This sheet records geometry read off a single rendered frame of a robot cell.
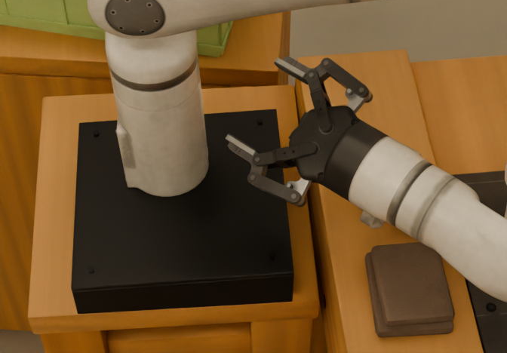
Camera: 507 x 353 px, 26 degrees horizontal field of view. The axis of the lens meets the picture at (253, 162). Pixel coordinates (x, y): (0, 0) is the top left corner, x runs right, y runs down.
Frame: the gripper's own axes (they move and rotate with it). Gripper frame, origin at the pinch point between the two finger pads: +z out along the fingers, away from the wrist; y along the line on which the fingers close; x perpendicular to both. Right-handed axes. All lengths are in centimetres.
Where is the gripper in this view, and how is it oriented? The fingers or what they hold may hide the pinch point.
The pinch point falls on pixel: (257, 102)
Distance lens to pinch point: 113.0
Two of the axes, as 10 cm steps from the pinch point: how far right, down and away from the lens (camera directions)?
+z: -7.8, -4.9, 3.8
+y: -5.4, 8.4, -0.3
